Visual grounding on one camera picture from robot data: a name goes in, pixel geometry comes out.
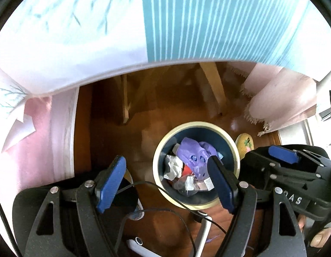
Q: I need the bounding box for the red patterned snack box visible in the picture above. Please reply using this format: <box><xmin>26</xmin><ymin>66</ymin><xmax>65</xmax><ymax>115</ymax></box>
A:
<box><xmin>195</xmin><ymin>177</ymin><xmax>214</xmax><ymax>191</ymax></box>

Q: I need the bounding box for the teal white patterned tablecloth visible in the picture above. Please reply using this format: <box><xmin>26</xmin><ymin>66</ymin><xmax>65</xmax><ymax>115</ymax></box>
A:
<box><xmin>0</xmin><ymin>0</ymin><xmax>331</xmax><ymax>95</ymax></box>

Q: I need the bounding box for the white crumpled paper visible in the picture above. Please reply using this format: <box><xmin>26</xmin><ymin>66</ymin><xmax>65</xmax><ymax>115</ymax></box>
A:
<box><xmin>164</xmin><ymin>155</ymin><xmax>184</xmax><ymax>181</ymax></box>

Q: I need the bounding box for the yellow slipper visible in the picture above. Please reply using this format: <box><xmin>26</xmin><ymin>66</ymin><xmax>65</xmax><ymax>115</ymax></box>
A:
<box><xmin>235</xmin><ymin>133</ymin><xmax>254</xmax><ymax>159</ymax></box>

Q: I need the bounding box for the pink fringed blanket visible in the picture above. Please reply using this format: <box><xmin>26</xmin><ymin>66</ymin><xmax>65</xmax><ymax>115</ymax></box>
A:
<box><xmin>227</xmin><ymin>61</ymin><xmax>317</xmax><ymax>136</ymax></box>

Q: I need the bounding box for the purple plastic package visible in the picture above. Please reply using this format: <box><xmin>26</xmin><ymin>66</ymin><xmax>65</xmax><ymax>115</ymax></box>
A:
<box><xmin>175</xmin><ymin>137</ymin><xmax>223</xmax><ymax>180</ymax></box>

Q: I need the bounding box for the pink bed sheet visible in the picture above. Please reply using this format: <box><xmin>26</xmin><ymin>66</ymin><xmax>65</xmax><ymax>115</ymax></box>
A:
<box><xmin>0</xmin><ymin>64</ymin><xmax>81</xmax><ymax>247</ymax></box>

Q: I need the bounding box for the dark round trash bin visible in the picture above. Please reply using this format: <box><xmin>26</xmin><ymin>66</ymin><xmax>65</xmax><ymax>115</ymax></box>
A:
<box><xmin>153</xmin><ymin>121</ymin><xmax>240</xmax><ymax>210</ymax></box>

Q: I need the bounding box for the wooden table leg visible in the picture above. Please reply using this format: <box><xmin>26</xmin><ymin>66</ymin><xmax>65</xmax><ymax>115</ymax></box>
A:
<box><xmin>199</xmin><ymin>62</ymin><xmax>227</xmax><ymax>115</ymax></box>

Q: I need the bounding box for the black cable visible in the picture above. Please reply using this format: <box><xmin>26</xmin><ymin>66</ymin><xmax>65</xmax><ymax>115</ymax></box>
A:
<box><xmin>114</xmin><ymin>180</ymin><xmax>228</xmax><ymax>257</ymax></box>

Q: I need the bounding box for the red cloth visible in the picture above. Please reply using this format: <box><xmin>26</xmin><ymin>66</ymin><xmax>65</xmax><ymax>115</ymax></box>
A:
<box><xmin>181</xmin><ymin>165</ymin><xmax>193</xmax><ymax>177</ymax></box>

